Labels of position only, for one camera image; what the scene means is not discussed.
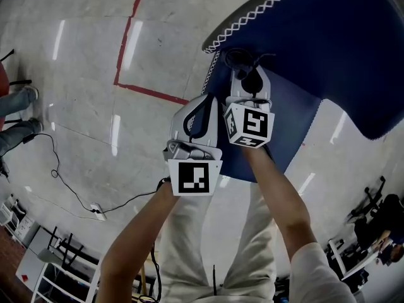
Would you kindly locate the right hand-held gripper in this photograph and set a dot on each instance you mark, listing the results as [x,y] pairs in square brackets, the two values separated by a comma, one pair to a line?
[254,123]

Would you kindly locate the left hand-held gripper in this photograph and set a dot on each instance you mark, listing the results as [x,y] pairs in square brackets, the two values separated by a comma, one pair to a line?
[192,177]

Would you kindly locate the dark blue cloth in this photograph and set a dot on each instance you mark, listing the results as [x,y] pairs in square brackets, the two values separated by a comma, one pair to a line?
[331,58]

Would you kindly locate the person's right forearm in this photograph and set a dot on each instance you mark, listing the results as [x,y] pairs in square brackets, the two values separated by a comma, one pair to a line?
[277,197]

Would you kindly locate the person's left forearm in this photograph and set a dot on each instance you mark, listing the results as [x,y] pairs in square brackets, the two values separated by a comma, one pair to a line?
[132,241]

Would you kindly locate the pink fabric chair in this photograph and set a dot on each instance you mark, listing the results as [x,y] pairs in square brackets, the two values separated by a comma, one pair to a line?
[2,80]

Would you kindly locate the red floor tape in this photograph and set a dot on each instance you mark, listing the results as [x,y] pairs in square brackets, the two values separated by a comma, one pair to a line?
[124,49]

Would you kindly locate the person's white trousers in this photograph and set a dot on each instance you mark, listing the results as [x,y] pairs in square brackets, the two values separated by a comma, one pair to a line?
[186,248]

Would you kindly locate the white power strip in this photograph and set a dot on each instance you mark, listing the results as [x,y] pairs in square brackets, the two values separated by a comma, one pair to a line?
[98,211]

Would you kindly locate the black antenna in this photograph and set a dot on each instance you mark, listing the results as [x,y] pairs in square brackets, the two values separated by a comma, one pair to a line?
[214,279]

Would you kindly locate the black stool frames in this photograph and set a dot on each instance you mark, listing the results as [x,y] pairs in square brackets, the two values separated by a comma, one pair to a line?
[67,251]

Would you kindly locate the white open shelf unit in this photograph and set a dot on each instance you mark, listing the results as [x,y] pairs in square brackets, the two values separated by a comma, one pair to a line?
[91,282]

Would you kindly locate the person's white sleeve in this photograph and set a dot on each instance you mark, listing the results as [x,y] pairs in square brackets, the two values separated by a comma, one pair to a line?
[318,276]

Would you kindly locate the white storage cart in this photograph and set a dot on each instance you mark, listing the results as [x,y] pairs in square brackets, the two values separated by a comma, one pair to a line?
[23,229]

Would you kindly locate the white desk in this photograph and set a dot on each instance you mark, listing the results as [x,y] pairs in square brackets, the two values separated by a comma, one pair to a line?
[360,264]

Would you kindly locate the white side table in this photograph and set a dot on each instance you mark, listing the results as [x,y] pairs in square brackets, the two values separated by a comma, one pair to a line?
[31,257]

